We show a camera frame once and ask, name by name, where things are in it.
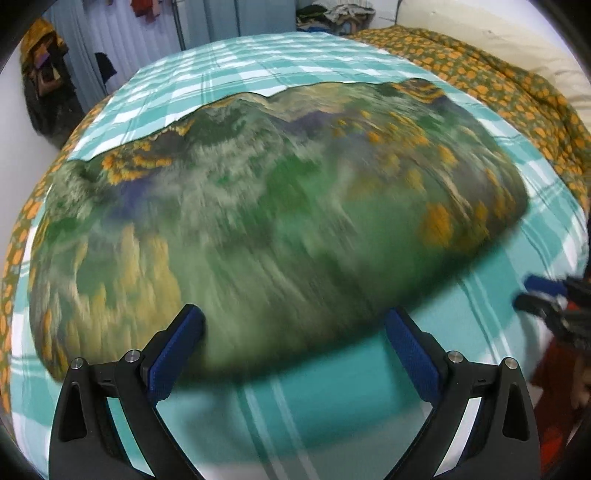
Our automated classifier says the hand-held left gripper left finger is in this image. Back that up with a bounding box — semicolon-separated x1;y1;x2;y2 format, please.
48;304;206;480

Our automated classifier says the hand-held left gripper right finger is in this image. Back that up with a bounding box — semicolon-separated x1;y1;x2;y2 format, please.
385;307;541;480

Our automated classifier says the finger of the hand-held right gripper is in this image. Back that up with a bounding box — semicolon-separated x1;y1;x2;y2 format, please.
513;293;562;321
525;274;573;297

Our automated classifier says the green landscape print padded jacket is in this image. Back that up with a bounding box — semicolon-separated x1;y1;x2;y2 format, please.
28;78;530;382

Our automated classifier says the pile of clothes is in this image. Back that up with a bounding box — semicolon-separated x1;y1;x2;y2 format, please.
295;4;378;36

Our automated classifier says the orange fleece garment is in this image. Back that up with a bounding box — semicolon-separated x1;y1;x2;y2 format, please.
529;340;591;468

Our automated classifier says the teal plaid blanket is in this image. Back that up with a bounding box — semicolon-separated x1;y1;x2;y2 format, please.
9;32;585;480

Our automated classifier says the orange floral quilt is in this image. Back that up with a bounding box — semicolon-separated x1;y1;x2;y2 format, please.
0;25;591;416

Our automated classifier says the cream pillow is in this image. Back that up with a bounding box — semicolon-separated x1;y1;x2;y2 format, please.
397;0;583;93

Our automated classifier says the black hanging garment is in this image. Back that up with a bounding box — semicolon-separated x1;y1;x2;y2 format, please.
95;52;119;84

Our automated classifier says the metal rack pole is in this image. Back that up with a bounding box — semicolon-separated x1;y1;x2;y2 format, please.
172;0;187;51

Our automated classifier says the blue curtain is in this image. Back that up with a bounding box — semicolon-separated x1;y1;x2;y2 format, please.
44;0;297;105

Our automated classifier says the yellow hooded garment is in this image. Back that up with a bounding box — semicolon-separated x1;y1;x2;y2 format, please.
21;18;64;61

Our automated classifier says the red hanging garment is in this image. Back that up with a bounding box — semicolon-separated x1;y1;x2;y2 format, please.
129;0;160;22

